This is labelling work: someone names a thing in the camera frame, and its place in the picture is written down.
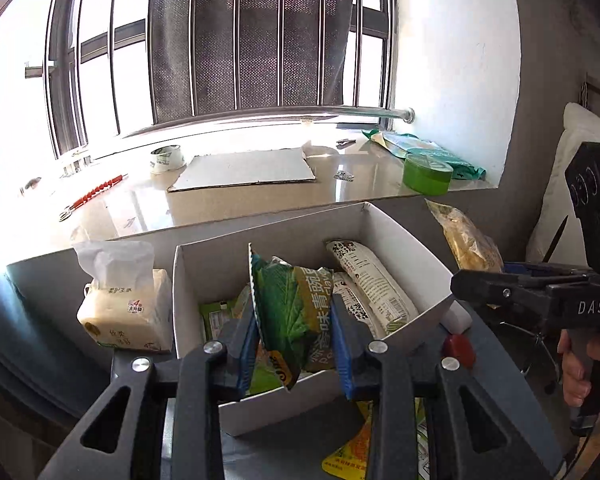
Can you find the metal window rail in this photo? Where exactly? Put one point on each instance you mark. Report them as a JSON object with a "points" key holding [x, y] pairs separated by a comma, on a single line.
{"points": [[280, 116]]}

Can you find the white cushioned chair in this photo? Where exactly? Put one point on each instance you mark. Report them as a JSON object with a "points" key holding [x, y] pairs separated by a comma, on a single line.
{"points": [[555, 200]]}

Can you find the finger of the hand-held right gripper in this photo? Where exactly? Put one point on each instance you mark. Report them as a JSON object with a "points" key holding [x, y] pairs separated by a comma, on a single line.
{"points": [[490, 290], [527, 273]]}

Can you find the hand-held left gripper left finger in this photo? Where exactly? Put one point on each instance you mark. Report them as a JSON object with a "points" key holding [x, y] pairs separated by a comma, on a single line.
{"points": [[247, 360]]}

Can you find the dark hanging towel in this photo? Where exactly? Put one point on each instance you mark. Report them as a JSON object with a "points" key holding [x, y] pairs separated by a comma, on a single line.
{"points": [[250, 40]]}

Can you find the green plastic packet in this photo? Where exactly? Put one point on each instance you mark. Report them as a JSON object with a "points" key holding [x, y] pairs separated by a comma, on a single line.
{"points": [[420, 147]]}

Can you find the green tape roll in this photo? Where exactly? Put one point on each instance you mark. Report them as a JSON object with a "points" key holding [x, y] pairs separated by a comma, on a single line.
{"points": [[426, 174]]}

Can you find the red round lid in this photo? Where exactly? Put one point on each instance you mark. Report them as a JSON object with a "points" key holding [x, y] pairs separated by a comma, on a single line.
{"points": [[459, 351]]}

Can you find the window security bars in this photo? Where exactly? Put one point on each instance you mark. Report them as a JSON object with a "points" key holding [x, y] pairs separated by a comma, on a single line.
{"points": [[95, 60]]}

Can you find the white tape roll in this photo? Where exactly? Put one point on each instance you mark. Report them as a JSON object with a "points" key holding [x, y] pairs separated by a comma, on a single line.
{"points": [[167, 159]]}

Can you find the white cardboard box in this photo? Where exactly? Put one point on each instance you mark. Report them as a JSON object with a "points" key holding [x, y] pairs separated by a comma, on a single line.
{"points": [[400, 240]]}

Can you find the black pointed stick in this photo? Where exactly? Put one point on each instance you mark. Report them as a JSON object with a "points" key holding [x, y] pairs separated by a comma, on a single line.
{"points": [[555, 240]]}

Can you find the white packet black print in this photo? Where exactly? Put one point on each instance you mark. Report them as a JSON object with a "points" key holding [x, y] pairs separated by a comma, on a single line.
{"points": [[357, 310]]}

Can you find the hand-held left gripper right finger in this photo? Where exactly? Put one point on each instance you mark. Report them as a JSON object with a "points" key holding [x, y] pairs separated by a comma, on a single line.
{"points": [[342, 360]]}

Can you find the person's right hand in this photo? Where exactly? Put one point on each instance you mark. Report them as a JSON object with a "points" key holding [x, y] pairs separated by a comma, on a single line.
{"points": [[572, 375]]}

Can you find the black chair base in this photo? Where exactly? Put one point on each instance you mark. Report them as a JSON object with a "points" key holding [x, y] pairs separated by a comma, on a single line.
{"points": [[535, 350]]}

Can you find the yellow pastry snack packet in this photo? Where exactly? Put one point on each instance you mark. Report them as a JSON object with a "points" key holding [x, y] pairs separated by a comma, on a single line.
{"points": [[470, 240]]}

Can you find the tissue pack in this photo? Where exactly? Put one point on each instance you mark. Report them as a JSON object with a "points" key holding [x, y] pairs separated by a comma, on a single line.
{"points": [[125, 305]]}

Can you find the long white snack packet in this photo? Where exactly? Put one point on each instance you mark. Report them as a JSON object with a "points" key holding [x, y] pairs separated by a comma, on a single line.
{"points": [[375, 285]]}

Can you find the cardboard sheet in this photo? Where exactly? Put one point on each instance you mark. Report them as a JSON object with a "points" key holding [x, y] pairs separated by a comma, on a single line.
{"points": [[245, 172]]}

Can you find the blue grey curtain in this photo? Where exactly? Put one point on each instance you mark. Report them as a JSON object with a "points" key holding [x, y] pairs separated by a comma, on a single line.
{"points": [[35, 350]]}

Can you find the green pea snack packet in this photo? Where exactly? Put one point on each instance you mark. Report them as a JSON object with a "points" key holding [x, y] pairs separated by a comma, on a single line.
{"points": [[290, 320]]}

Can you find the white plastic block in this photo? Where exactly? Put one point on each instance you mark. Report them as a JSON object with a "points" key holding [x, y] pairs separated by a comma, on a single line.
{"points": [[457, 315]]}

